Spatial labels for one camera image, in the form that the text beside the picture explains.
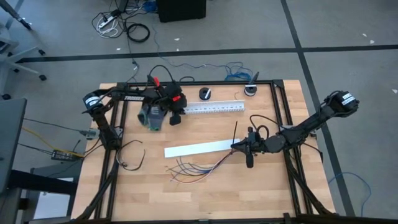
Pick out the grey work glove green cuff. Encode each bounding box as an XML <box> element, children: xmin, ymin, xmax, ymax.
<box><xmin>137</xmin><ymin>107</ymin><xmax>150</xmax><ymax>126</ymax></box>
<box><xmin>146</xmin><ymin>104</ymin><xmax>169</xmax><ymax>132</ymax></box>

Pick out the grey office chair base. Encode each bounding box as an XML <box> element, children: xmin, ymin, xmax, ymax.
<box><xmin>0</xmin><ymin>21</ymin><xmax>48</xmax><ymax>101</ymax></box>

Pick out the black wire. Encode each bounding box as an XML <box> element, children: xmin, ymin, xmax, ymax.
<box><xmin>165</xmin><ymin>149</ymin><xmax>234</xmax><ymax>177</ymax></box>
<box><xmin>188</xmin><ymin>149</ymin><xmax>234</xmax><ymax>175</ymax></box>

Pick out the black desk beam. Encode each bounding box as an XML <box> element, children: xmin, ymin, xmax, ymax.
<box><xmin>9</xmin><ymin>169</ymin><xmax>78</xmax><ymax>197</ymax></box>

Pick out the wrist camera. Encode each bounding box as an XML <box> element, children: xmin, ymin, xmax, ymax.
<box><xmin>250</xmin><ymin>138</ymin><xmax>265</xmax><ymax>154</ymax></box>
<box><xmin>161</xmin><ymin>96</ymin><xmax>177</xmax><ymax>111</ymax></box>

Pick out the white power strip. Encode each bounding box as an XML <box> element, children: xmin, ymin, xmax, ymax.
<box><xmin>97</xmin><ymin>13</ymin><xmax>117</xmax><ymax>30</ymax></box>

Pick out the white flat raceway cover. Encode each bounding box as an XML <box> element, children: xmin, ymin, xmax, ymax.
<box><xmin>164</xmin><ymin>138</ymin><xmax>241</xmax><ymax>159</ymax></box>

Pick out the black power cable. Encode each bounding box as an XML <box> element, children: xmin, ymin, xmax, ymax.
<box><xmin>124</xmin><ymin>12</ymin><xmax>141</xmax><ymax>83</ymax></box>

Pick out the black computer case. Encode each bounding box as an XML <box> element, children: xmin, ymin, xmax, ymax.
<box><xmin>155</xmin><ymin>0</ymin><xmax>207</xmax><ymax>24</ymax></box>

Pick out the white coiled cable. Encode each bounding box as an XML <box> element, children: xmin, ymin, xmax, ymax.
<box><xmin>97</xmin><ymin>17</ymin><xmax>119</xmax><ymax>39</ymax></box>

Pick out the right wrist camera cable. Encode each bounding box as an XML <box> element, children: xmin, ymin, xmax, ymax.
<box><xmin>249</xmin><ymin>114</ymin><xmax>282</xmax><ymax>139</ymax></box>

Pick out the bundle of coloured wires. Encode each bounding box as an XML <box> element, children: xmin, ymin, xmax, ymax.
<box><xmin>169</xmin><ymin>149</ymin><xmax>234</xmax><ymax>182</ymax></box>

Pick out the yellow cable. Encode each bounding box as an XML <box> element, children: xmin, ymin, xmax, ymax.
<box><xmin>21</xmin><ymin>126</ymin><xmax>85</xmax><ymax>158</ymax></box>

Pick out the black aluminium table frame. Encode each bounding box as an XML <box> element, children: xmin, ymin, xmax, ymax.
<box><xmin>70</xmin><ymin>79</ymin><xmax>341</xmax><ymax>224</ymax></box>

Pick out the blue cable loop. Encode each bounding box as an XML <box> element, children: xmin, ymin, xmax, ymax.
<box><xmin>328</xmin><ymin>171</ymin><xmax>373</xmax><ymax>217</ymax></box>

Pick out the black loose cable loop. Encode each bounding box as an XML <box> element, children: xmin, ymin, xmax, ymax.
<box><xmin>115</xmin><ymin>139</ymin><xmax>147</xmax><ymax>172</ymax></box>

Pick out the long thin blue cable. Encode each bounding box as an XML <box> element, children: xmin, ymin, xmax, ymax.
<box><xmin>150</xmin><ymin>21</ymin><xmax>253</xmax><ymax>82</ymax></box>

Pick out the dark metal pole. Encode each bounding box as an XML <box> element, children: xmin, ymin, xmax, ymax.
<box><xmin>0</xmin><ymin>0</ymin><xmax>34</xmax><ymax>31</ymax></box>

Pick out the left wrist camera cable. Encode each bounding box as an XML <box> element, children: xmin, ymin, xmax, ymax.
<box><xmin>148</xmin><ymin>64</ymin><xmax>195</xmax><ymax>84</ymax></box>

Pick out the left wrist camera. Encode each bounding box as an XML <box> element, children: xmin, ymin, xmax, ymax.
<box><xmin>161</xmin><ymin>96</ymin><xmax>177</xmax><ymax>111</ymax></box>

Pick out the white slotted cable raceway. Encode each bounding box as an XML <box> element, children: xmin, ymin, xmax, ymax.
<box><xmin>185</xmin><ymin>99</ymin><xmax>247</xmax><ymax>115</ymax></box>

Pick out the grey desk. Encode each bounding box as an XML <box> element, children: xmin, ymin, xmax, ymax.
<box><xmin>0</xmin><ymin>98</ymin><xmax>28</xmax><ymax>195</ymax></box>

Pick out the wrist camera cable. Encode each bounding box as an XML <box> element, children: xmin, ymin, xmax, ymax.
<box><xmin>148</xmin><ymin>64</ymin><xmax>195</xmax><ymax>84</ymax></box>
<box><xmin>249</xmin><ymin>114</ymin><xmax>282</xmax><ymax>139</ymax></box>

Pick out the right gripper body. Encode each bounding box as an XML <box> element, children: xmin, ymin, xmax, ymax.
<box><xmin>244</xmin><ymin>126</ymin><xmax>266</xmax><ymax>169</ymax></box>

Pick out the black coiled cable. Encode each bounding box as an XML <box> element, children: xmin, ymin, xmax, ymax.
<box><xmin>126</xmin><ymin>23</ymin><xmax>151</xmax><ymax>44</ymax></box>

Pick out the blue cable coil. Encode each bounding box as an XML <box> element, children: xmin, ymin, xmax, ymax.
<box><xmin>143</xmin><ymin>0</ymin><xmax>158</xmax><ymax>13</ymax></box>

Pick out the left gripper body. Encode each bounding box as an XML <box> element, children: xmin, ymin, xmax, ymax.
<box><xmin>164</xmin><ymin>81</ymin><xmax>188</xmax><ymax>126</ymax></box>

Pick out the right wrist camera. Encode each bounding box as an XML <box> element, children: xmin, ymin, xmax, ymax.
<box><xmin>250</xmin><ymin>138</ymin><xmax>265</xmax><ymax>154</ymax></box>

